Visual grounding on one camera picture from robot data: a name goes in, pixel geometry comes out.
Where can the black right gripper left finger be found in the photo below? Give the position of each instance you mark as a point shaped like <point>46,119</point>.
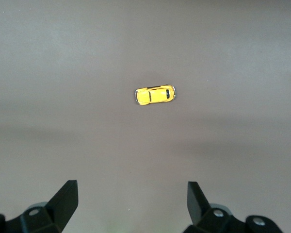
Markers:
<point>60,208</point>

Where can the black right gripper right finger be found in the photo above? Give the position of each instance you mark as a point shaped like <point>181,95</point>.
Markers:
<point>201,213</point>

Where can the yellow beetle toy car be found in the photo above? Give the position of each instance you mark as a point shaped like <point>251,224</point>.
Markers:
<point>155,95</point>

